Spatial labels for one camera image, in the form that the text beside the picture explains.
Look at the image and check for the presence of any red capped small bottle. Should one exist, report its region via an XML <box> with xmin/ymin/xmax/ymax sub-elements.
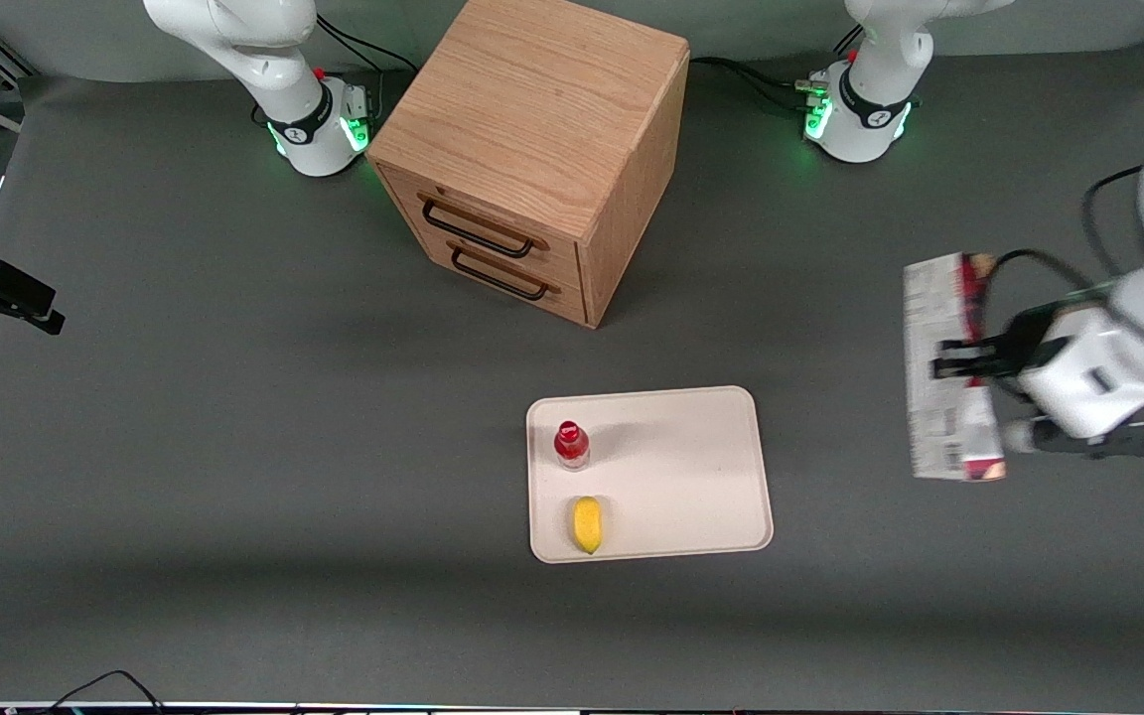
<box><xmin>553</xmin><ymin>420</ymin><xmax>592</xmax><ymax>472</ymax></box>

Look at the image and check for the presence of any black clamp device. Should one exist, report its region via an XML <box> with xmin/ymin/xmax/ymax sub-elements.
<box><xmin>0</xmin><ymin>245</ymin><xmax>68</xmax><ymax>345</ymax></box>

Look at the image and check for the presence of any red cookie box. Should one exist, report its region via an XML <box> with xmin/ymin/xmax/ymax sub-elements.
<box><xmin>903</xmin><ymin>251</ymin><xmax>1008</xmax><ymax>484</ymax></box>

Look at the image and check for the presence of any black metal drawer handle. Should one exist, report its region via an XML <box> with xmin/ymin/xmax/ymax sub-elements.
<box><xmin>420</xmin><ymin>195</ymin><xmax>545</xmax><ymax>259</ymax></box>
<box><xmin>449</xmin><ymin>244</ymin><xmax>555</xmax><ymax>302</ymax></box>

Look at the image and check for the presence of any yellow toy fruit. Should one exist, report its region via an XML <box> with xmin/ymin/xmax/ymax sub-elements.
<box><xmin>572</xmin><ymin>496</ymin><xmax>604</xmax><ymax>555</ymax></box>

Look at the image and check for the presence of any cream plastic tray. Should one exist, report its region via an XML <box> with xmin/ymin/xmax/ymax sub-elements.
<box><xmin>525</xmin><ymin>385</ymin><xmax>775</xmax><ymax>565</ymax></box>

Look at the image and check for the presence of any black arm loop cable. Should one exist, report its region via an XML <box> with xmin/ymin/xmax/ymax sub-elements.
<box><xmin>1081</xmin><ymin>164</ymin><xmax>1144</xmax><ymax>279</ymax></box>

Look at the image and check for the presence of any black base cable bundle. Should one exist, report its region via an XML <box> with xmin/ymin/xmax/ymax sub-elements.
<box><xmin>314</xmin><ymin>14</ymin><xmax>420</xmax><ymax>76</ymax></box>
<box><xmin>688</xmin><ymin>56</ymin><xmax>831</xmax><ymax>110</ymax></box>

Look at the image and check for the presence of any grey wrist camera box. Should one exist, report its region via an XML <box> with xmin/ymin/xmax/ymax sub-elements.
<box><xmin>1001</xmin><ymin>417</ymin><xmax>1144</xmax><ymax>461</ymax></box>

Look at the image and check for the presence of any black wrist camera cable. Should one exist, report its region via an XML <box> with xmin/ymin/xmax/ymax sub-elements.
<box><xmin>977</xmin><ymin>248</ymin><xmax>1099</xmax><ymax>329</ymax></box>

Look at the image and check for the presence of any wooden two-drawer cabinet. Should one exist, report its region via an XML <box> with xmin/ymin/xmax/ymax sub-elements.
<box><xmin>365</xmin><ymin>0</ymin><xmax>691</xmax><ymax>330</ymax></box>

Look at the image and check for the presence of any thin black floor cable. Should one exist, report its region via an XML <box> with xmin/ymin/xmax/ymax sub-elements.
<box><xmin>31</xmin><ymin>670</ymin><xmax>166</xmax><ymax>715</ymax></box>

